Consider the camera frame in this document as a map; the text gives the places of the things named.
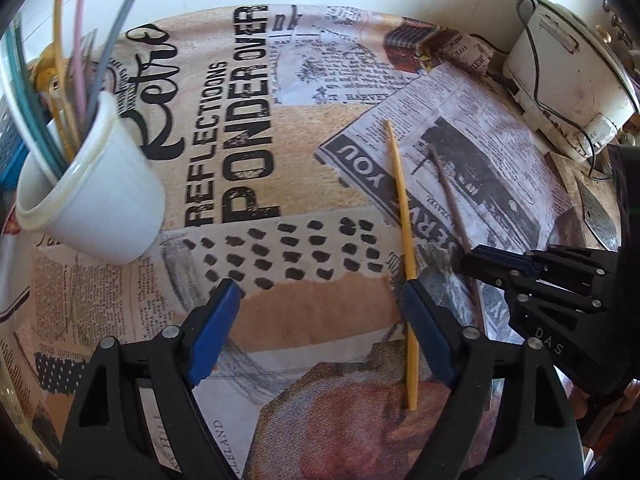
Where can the blue perforated basket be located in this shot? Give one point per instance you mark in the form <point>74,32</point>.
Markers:
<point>10,165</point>

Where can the newspaper print tablecloth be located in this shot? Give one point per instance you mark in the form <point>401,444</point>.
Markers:
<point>300,310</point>

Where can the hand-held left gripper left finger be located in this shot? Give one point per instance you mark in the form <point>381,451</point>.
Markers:
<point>215,330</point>

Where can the person's right hand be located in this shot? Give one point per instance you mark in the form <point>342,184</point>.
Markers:
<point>620,410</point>

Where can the white cup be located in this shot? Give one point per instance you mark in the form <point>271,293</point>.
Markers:
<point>115,200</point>

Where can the white chopstick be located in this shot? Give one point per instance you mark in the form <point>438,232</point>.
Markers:
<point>20,120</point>

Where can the metal plate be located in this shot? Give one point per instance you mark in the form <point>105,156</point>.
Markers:
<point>597,215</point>

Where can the dark green chopstick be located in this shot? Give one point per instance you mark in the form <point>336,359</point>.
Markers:
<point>19,55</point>

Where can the wooden board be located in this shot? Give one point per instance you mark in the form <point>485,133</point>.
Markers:
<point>567,180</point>

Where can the pink chopstick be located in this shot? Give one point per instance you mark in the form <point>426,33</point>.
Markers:
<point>80,60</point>

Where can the grey chopstick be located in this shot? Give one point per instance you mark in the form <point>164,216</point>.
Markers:
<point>117,25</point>

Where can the teal chopstick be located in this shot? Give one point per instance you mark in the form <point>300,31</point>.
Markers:
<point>35,110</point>

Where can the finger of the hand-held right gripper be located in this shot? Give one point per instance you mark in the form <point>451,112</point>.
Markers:
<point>495,275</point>
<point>505,256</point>

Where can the gold utensil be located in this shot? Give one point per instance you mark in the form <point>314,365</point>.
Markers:
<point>62,85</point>

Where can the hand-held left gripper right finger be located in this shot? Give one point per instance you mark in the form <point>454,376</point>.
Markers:
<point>425,320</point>

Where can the yellow chopstick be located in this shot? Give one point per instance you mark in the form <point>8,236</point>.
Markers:
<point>399,195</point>

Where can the white rice cooker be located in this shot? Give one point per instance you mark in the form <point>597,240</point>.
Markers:
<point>565,60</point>

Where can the mauve chopstick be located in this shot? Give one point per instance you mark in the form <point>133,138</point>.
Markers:
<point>452,205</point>

